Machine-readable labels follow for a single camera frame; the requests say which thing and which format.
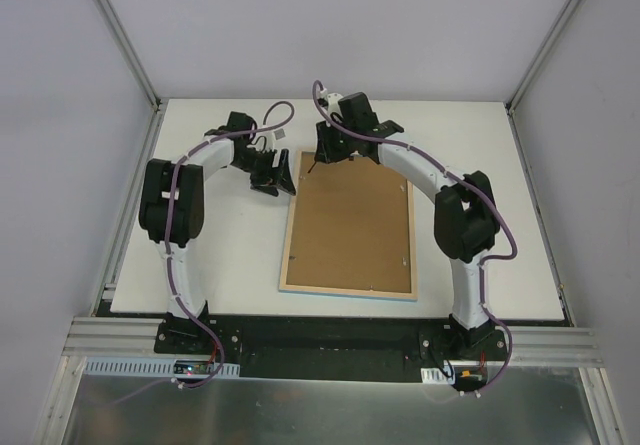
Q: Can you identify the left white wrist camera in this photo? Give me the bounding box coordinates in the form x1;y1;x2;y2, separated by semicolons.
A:
266;127;286;149

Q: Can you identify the right aluminium corner post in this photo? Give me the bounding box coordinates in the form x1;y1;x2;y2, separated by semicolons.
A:
505;0;585;115

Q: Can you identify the left white cable duct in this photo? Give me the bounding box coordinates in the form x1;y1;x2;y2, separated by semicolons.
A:
84;357;218;380

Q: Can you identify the left aluminium corner post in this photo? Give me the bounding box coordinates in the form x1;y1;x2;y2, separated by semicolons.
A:
93;0;162;111

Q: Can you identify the white cable duct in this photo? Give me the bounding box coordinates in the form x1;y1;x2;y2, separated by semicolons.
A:
420;368;456;386
84;357;218;380

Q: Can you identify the blue picture frame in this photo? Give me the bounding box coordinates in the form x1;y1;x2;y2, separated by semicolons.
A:
277;149;419;304

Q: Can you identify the aluminium corner post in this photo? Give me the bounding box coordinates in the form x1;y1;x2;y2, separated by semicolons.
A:
505;0;585;115
93;0;162;111

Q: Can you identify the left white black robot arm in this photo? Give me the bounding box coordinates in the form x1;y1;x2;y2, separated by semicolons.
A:
138;101;296;356

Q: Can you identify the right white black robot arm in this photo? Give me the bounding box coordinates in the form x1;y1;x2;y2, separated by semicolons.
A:
312;84;500;360

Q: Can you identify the brown frame backing board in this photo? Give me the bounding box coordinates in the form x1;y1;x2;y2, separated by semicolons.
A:
284;154;413;294

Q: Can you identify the front aluminium rail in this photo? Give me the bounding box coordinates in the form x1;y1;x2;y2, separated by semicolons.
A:
63;315;604;368

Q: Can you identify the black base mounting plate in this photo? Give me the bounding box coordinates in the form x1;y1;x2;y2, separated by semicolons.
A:
154;315;507;383

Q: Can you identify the right white cable duct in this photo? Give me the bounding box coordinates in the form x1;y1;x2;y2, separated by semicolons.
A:
420;368;456;386

